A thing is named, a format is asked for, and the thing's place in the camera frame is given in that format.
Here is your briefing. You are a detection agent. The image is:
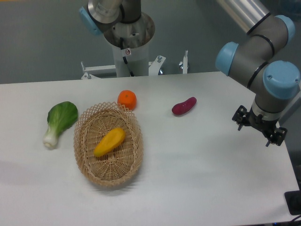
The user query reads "black device at table edge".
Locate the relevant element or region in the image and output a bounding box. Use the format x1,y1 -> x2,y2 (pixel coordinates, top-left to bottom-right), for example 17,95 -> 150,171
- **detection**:
284,190 -> 301,215

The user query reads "black cable on pedestal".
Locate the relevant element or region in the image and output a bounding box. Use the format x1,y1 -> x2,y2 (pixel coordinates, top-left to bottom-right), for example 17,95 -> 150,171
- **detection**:
119,37 -> 135,77

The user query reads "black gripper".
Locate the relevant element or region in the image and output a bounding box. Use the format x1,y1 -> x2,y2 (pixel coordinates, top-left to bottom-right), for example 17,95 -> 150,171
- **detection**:
232,105 -> 287,146

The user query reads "yellow mango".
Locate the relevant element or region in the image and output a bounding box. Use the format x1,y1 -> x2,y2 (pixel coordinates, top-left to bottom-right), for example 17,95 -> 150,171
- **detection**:
93,128 -> 126,157

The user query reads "purple sweet potato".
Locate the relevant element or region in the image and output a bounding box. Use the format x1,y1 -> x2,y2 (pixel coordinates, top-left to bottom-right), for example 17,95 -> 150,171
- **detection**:
172,97 -> 197,116

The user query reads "orange tangerine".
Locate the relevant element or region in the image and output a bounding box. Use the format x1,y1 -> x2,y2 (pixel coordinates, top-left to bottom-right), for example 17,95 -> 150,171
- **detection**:
117,90 -> 137,110

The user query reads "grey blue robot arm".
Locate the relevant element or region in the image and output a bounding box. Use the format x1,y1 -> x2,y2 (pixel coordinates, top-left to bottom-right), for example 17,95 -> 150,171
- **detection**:
79,0 -> 301,145

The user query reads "green bok choy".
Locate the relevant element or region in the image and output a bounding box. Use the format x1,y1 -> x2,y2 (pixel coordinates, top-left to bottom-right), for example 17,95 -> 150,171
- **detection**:
43,101 -> 79,148

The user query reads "woven wicker basket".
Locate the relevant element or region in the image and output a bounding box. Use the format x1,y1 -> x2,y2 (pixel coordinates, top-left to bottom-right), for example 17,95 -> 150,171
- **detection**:
73,102 -> 143,187

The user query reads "white metal base frame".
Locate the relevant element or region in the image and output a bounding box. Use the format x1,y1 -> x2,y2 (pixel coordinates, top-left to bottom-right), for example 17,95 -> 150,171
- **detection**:
81,50 -> 190,80

